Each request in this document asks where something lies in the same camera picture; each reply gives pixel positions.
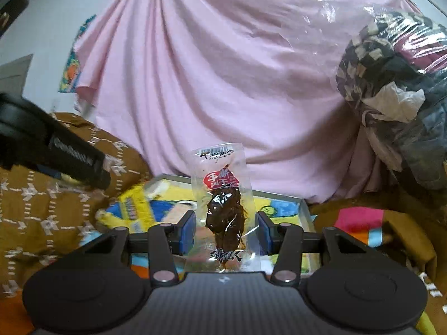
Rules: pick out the dark wall object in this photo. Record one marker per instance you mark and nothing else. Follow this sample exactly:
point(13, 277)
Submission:
point(12, 10)

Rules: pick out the yellow snack packet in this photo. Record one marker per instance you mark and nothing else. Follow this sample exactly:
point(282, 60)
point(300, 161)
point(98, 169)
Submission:
point(138, 206)

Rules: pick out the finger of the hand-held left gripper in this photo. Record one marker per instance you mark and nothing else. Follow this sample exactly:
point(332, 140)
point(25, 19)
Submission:
point(80, 162)

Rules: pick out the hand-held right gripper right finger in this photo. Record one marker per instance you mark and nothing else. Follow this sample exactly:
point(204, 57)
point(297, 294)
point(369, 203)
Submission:
point(263, 233)

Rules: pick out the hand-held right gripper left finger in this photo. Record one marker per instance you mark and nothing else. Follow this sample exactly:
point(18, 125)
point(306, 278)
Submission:
point(188, 233)

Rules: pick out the brown patterned quilt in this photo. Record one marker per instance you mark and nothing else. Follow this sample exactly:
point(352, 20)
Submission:
point(35, 216)

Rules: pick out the pink bed sheet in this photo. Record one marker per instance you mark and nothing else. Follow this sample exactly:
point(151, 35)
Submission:
point(209, 76)

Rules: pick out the colourful printed blanket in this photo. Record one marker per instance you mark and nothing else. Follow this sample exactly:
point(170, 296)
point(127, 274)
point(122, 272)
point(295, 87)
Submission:
point(356, 220)

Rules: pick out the dark jerky packet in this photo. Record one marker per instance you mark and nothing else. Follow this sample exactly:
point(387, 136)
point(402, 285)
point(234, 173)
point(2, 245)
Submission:
point(223, 209)

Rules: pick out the grey cardboard box tray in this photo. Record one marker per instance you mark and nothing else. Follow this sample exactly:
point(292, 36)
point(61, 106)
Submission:
point(279, 209)

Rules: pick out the clear bag of clothes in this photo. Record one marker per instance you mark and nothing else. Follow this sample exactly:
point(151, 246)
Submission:
point(384, 76)

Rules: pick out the grey door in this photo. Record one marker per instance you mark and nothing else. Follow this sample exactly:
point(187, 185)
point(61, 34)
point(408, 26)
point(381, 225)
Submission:
point(15, 75)

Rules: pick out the cartoon wall poster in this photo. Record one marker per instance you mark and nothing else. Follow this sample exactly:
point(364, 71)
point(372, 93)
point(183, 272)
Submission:
point(70, 73)

